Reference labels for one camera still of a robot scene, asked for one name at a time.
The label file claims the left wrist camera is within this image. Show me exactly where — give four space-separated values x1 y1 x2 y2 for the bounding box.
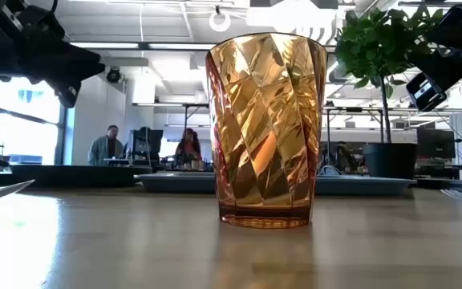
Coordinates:
26 7 66 41

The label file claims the black aluminium frame rail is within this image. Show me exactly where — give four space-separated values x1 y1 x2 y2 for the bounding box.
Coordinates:
415 178 462 190

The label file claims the black round ceiling spotlight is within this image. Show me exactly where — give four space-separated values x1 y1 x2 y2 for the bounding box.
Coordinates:
106 67 122 84

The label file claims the long ceiling light strip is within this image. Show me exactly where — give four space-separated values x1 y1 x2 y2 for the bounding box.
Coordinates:
69 42 216 51

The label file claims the white ceiling ring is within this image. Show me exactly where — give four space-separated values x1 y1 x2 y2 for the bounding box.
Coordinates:
209 10 232 33

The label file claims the person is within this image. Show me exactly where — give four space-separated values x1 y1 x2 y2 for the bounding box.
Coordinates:
174 128 203 162
87 124 124 166

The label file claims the dark plant pot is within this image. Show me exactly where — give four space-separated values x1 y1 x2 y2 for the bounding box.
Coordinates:
362 142 419 181

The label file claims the grey-blue plastic tray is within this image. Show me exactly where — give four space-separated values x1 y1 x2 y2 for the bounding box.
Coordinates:
134 172 416 197

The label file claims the black computer monitor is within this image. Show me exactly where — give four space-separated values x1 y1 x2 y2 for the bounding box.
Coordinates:
129 128 164 162
417 128 456 160

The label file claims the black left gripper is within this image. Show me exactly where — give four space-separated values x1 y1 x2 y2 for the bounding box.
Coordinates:
0 38 106 108

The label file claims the green leafy plant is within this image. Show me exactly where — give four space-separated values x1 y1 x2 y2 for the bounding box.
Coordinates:
334 7 444 145

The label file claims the amber faceted plastic cup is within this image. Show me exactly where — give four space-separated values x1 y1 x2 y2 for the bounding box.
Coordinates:
205 31 329 230

